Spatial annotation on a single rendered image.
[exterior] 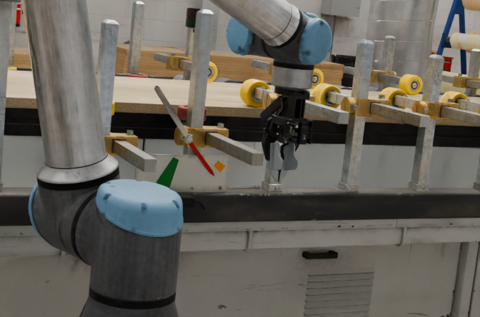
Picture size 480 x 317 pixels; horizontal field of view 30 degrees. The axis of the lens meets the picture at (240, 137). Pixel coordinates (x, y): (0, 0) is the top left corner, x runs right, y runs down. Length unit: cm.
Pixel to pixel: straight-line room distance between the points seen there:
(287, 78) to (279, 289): 109
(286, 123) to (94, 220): 55
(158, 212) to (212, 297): 130
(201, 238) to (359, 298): 79
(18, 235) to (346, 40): 892
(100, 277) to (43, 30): 43
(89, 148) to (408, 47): 485
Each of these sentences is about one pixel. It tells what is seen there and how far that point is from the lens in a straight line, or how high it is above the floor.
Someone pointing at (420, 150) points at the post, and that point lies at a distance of 272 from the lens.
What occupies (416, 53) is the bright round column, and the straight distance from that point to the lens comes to 635.
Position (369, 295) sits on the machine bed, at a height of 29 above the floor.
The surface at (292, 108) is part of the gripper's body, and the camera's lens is 193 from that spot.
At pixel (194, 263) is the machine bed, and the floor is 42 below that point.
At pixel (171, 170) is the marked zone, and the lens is 232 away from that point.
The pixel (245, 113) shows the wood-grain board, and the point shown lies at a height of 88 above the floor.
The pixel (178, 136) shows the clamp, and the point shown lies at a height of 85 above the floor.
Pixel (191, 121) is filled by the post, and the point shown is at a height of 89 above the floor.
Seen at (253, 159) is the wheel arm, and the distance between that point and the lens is 209.
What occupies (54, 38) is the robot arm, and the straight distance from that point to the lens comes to 156.
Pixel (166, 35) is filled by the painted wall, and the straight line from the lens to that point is 991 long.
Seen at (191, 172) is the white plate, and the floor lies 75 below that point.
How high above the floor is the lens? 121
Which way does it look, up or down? 9 degrees down
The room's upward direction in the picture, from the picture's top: 6 degrees clockwise
